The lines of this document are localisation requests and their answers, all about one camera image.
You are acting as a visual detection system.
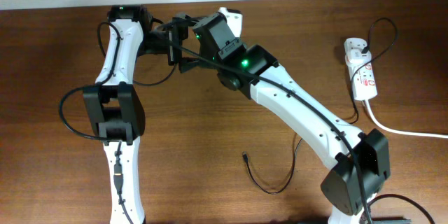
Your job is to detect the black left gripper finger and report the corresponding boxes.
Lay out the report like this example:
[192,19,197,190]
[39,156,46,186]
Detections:
[178,57,210,74]
[171,13,205,29]

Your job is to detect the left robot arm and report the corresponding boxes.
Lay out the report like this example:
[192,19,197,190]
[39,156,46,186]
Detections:
[83,5,196,223]

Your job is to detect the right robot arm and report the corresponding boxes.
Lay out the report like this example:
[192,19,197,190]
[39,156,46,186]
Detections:
[192,13,391,223]

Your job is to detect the white USB charger plug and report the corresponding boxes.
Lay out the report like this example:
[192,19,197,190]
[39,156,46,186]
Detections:
[345,48,372,67]

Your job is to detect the white power strip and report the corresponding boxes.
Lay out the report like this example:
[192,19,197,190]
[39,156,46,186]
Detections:
[344,38,377,101]

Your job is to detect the black USB charging cable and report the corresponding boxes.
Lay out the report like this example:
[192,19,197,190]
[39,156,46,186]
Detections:
[241,17,398,195]

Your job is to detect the white power strip cord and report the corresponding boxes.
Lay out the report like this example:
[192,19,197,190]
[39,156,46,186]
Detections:
[362,99,448,139]

